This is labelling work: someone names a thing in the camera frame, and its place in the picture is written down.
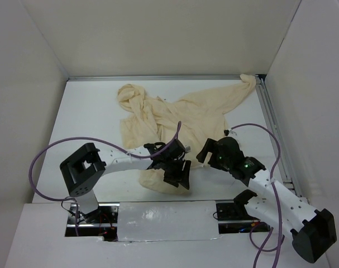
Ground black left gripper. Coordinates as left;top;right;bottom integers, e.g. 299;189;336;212
161;157;191;189

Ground cream yellow jacket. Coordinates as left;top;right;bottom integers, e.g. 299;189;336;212
116;73;256;195

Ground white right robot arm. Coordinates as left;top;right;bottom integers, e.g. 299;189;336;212
196;137;337;264

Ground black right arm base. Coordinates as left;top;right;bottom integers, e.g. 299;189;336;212
213;190;270;234

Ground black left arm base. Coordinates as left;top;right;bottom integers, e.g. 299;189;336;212
65;203;119;242

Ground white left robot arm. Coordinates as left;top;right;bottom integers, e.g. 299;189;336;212
60;139;191;223

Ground white taped front board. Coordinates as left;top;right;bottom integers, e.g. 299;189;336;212
117;200;219;242

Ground aluminium frame rail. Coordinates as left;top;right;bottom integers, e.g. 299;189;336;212
58;75;301;202

